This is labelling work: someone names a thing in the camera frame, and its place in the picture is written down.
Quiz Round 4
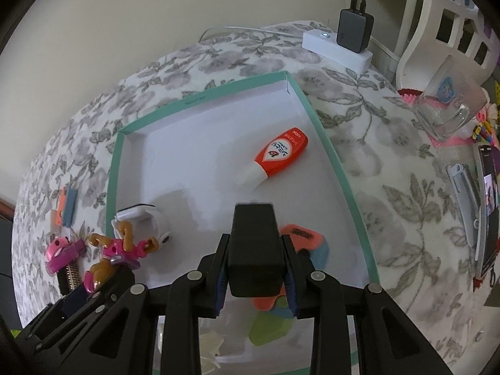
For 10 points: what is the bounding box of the dark grey power adapter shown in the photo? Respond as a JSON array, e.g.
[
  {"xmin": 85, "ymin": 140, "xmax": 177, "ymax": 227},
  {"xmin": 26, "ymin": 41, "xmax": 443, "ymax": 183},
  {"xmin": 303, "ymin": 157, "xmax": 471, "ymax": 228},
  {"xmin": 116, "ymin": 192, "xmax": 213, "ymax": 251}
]
[{"xmin": 337, "ymin": 8, "xmax": 375, "ymax": 53}]

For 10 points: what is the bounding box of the gold patterned lighter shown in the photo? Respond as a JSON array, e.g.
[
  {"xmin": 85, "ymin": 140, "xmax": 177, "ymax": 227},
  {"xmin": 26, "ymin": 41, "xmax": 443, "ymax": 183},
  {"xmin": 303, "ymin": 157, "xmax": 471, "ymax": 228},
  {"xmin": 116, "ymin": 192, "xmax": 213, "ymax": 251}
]
[{"xmin": 65, "ymin": 260, "xmax": 82, "ymax": 291}]

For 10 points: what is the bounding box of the clear drinking glass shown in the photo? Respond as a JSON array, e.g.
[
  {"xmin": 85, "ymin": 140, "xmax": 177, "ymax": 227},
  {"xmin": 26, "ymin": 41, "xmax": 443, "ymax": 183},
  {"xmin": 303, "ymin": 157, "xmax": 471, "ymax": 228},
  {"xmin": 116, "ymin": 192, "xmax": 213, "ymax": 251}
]
[{"xmin": 413, "ymin": 56, "xmax": 487, "ymax": 141}]

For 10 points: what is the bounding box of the floral grey white blanket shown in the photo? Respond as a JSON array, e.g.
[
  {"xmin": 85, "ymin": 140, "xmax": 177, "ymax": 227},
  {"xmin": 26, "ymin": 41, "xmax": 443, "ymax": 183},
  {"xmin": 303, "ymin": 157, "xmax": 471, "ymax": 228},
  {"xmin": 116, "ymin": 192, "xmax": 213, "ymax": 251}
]
[{"xmin": 12, "ymin": 21, "xmax": 499, "ymax": 374}]

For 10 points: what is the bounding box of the smartphone with lit screen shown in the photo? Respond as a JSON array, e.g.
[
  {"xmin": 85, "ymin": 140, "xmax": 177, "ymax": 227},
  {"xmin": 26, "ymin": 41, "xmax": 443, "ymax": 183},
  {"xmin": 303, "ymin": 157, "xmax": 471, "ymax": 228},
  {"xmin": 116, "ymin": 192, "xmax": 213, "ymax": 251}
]
[{"xmin": 473, "ymin": 143, "xmax": 499, "ymax": 279}]

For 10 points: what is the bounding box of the black toy car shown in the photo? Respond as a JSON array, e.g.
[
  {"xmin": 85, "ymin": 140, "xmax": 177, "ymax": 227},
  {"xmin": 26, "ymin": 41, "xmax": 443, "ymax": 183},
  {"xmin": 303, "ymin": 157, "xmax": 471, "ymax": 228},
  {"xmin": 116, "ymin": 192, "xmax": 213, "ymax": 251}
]
[{"xmin": 57, "ymin": 267, "xmax": 70, "ymax": 296}]

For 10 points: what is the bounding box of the pink smart band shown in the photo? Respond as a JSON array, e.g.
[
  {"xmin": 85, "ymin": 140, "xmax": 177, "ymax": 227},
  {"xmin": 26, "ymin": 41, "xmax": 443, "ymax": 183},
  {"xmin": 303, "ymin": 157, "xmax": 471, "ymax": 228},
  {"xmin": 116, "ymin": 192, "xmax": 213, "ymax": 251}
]
[{"xmin": 46, "ymin": 236, "xmax": 70, "ymax": 262}]

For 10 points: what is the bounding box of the pink dog figure toy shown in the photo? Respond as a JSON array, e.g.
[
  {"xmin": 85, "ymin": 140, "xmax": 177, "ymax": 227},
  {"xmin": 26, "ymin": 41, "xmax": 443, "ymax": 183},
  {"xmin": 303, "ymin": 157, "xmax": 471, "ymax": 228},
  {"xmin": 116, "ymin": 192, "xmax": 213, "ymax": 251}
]
[{"xmin": 83, "ymin": 221, "xmax": 159, "ymax": 294}]

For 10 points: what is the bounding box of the red white glue bottle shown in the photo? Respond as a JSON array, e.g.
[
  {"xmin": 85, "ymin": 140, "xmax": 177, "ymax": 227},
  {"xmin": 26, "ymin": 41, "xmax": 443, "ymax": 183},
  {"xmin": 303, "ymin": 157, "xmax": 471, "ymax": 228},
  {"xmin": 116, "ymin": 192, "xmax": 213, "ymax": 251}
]
[{"xmin": 235, "ymin": 127, "xmax": 308, "ymax": 191}]

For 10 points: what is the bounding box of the orange blue toy with green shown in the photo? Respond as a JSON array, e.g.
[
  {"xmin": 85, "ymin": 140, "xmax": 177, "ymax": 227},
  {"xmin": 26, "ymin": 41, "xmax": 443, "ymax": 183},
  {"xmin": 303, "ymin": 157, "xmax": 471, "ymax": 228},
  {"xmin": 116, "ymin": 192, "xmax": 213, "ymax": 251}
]
[{"xmin": 247, "ymin": 223, "xmax": 330, "ymax": 347}]

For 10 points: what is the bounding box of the teal rimmed white box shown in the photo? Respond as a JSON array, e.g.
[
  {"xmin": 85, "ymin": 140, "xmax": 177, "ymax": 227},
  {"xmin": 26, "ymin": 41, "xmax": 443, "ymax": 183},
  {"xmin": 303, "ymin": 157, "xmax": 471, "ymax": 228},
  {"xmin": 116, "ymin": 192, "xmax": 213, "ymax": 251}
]
[{"xmin": 105, "ymin": 70, "xmax": 381, "ymax": 375}]

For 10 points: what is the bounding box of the white wall charger plug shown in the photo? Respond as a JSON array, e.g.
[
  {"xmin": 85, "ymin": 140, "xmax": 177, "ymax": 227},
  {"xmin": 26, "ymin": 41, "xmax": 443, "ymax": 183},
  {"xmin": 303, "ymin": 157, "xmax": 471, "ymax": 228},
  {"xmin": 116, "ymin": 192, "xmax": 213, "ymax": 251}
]
[{"xmin": 50, "ymin": 210, "xmax": 59, "ymax": 227}]

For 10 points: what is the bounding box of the orange blue toy far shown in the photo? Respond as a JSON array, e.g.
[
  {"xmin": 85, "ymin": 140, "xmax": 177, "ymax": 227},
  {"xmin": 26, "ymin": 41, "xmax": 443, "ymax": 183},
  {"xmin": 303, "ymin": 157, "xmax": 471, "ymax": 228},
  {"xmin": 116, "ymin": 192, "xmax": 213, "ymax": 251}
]
[{"xmin": 57, "ymin": 185, "xmax": 78, "ymax": 227}]

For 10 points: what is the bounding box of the white shelf furniture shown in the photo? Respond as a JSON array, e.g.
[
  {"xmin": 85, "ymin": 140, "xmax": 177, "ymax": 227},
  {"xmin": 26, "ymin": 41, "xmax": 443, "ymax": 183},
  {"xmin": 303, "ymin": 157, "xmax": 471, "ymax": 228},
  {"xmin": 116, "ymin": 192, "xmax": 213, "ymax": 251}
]
[{"xmin": 395, "ymin": 0, "xmax": 499, "ymax": 91}]

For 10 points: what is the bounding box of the white power strip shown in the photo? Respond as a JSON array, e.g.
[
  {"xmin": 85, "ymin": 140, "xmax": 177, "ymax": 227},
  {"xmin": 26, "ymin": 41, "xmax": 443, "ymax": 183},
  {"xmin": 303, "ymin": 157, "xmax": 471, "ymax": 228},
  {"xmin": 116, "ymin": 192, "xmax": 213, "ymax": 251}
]
[{"xmin": 302, "ymin": 29, "xmax": 373, "ymax": 75}]

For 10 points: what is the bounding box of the black rectangular box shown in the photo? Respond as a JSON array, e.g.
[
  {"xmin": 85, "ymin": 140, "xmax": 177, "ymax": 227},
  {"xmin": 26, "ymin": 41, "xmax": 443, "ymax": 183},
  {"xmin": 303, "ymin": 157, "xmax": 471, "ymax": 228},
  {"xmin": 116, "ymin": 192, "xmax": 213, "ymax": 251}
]
[{"xmin": 227, "ymin": 203, "xmax": 286, "ymax": 298}]

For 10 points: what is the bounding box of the purple translucent lighter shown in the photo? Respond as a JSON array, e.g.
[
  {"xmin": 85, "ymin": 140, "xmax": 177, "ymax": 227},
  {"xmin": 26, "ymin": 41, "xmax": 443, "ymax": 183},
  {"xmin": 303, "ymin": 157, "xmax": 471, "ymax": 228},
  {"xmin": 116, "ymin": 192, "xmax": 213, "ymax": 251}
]
[{"xmin": 46, "ymin": 240, "xmax": 86, "ymax": 275}]

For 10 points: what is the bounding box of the grey pen clip tool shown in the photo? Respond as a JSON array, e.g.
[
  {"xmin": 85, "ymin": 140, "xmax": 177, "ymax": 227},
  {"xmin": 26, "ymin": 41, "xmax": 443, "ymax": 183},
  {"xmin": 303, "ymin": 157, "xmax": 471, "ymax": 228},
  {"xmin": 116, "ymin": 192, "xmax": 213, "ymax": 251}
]
[{"xmin": 447, "ymin": 163, "xmax": 480, "ymax": 247}]

